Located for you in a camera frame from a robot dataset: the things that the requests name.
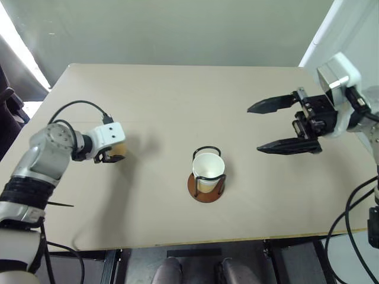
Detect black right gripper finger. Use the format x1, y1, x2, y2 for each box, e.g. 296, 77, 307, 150
256, 135, 323, 156
247, 92, 298, 115

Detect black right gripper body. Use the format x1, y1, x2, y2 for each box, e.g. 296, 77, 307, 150
291, 86, 339, 140

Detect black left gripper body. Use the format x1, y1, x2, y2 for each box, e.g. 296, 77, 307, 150
93, 147, 112, 164

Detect tan paper cup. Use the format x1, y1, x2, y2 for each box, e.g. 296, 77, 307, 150
107, 142, 129, 158

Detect white-lined paper cup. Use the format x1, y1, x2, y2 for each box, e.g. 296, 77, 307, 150
191, 152, 225, 194

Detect dark chair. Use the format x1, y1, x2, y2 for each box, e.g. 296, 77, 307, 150
0, 63, 31, 162

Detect dark grey rounded shape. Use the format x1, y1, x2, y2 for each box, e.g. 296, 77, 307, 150
217, 257, 253, 284
152, 256, 183, 284

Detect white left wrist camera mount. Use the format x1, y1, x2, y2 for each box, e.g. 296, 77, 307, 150
88, 122, 126, 156

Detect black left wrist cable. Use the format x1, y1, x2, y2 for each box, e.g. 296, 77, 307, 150
48, 101, 114, 140

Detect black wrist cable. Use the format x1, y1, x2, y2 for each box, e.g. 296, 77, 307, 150
48, 101, 114, 140
346, 86, 379, 121

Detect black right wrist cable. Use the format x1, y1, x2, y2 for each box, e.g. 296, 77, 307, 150
346, 86, 379, 121

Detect black robot body cable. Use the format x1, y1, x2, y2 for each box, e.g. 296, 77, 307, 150
345, 176, 379, 280
324, 188, 377, 284
41, 220, 86, 284

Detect black wire cup holder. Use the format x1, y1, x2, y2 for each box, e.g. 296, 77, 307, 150
187, 146, 227, 204

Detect black box on cable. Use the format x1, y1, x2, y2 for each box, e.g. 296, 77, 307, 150
367, 206, 379, 249

